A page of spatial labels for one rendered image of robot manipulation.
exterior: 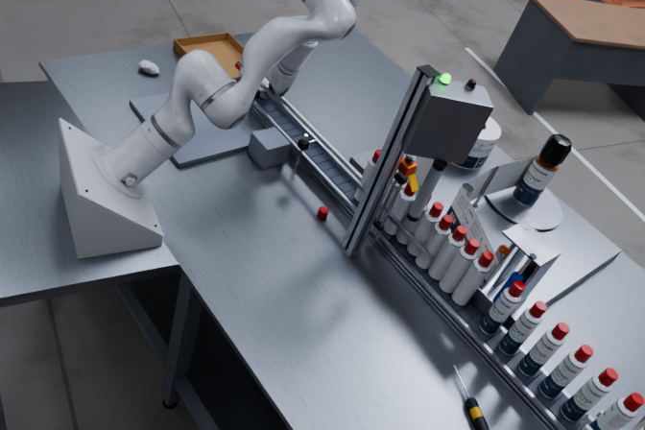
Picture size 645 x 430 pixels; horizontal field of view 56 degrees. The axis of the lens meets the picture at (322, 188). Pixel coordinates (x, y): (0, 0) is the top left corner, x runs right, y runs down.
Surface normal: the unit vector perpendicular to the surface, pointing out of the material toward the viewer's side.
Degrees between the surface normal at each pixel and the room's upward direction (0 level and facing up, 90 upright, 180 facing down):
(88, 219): 90
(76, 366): 0
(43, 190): 0
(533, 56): 90
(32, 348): 0
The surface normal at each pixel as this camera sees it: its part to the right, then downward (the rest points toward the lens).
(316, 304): 0.26, -0.72
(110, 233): 0.42, 0.68
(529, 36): -0.93, 0.00
